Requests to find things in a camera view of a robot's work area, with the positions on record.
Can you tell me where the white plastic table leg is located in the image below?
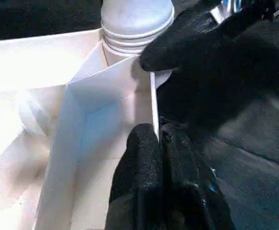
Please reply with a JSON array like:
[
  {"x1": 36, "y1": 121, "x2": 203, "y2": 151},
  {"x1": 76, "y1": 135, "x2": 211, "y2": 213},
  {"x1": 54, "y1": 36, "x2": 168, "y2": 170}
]
[{"x1": 100, "y1": 0, "x2": 175, "y2": 57}]

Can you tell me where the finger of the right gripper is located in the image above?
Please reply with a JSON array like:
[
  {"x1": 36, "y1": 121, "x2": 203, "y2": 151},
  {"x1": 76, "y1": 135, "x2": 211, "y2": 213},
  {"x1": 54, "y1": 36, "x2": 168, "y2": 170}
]
[{"x1": 140, "y1": 7, "x2": 226, "y2": 72}]

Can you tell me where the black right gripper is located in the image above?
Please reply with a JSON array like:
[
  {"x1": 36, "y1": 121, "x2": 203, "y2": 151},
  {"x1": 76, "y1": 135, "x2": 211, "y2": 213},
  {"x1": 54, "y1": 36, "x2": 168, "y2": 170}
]
[{"x1": 201, "y1": 0, "x2": 279, "y2": 32}]

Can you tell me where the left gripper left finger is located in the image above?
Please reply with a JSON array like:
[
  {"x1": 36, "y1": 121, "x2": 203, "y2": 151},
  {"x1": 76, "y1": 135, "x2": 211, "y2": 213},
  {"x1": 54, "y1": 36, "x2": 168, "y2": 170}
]
[{"x1": 108, "y1": 124, "x2": 165, "y2": 230}]

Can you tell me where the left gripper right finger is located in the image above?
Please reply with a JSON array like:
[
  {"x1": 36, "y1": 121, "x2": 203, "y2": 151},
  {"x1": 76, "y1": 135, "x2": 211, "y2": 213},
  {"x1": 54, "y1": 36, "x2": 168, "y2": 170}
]
[{"x1": 160, "y1": 124, "x2": 237, "y2": 230}]

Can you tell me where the black glossy mat cloth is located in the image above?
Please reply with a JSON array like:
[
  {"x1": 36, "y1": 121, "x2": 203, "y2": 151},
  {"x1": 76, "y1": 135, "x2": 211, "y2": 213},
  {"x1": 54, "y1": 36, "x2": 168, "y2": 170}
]
[{"x1": 0, "y1": 0, "x2": 279, "y2": 230}]

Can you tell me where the white plastic table top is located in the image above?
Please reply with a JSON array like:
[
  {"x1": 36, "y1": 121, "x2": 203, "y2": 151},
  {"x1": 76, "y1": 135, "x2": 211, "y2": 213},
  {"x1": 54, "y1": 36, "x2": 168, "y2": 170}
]
[{"x1": 0, "y1": 27, "x2": 176, "y2": 230}]

